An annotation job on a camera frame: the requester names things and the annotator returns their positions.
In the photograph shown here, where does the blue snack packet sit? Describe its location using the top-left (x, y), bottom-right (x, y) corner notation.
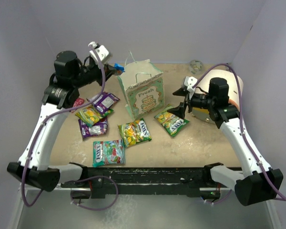
top-left (113, 63), bottom-right (125, 75)

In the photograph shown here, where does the black front frame rail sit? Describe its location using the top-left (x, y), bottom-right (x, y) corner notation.
top-left (61, 167), bottom-right (225, 200)

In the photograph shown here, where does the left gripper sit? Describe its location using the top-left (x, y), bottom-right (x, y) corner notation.
top-left (72, 60), bottom-right (117, 88)

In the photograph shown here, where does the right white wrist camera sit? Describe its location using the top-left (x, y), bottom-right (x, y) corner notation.
top-left (182, 76), bottom-right (198, 94)

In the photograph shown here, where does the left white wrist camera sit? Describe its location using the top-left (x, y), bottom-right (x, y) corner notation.
top-left (88, 42), bottom-right (112, 64)

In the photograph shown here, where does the small red snack packet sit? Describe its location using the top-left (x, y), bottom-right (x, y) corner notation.
top-left (71, 98), bottom-right (85, 113)

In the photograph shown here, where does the grey tape roll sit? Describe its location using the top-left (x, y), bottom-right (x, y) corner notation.
top-left (189, 60), bottom-right (204, 75)

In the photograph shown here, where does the green fox's bag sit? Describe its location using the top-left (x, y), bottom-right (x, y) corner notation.
top-left (154, 104), bottom-right (189, 137)
top-left (75, 105), bottom-right (113, 127)
top-left (118, 118), bottom-right (152, 147)

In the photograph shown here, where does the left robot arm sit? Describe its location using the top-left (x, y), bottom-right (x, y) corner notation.
top-left (7, 48), bottom-right (116, 192)

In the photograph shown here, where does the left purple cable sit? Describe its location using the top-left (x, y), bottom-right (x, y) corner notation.
top-left (21, 46), bottom-right (120, 211)

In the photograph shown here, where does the white cylinder striped lid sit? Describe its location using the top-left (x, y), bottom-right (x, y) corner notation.
top-left (192, 69), bottom-right (239, 124)

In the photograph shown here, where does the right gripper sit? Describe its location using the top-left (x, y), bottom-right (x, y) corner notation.
top-left (167, 86), bottom-right (215, 119)

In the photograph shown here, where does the teal Fox's candy bag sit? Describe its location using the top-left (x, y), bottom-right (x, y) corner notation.
top-left (92, 139), bottom-right (126, 167)

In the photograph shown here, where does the purple snack bag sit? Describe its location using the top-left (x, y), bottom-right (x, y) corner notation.
top-left (92, 92), bottom-right (120, 115)
top-left (78, 118), bottom-right (108, 140)

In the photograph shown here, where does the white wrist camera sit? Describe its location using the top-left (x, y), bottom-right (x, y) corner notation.
top-left (88, 42), bottom-right (112, 64)
top-left (182, 76), bottom-right (198, 94)

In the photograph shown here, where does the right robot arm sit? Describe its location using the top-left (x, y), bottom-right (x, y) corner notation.
top-left (169, 76), bottom-right (283, 206)

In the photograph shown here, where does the green cake paper bag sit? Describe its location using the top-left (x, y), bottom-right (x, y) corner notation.
top-left (117, 59), bottom-right (164, 120)

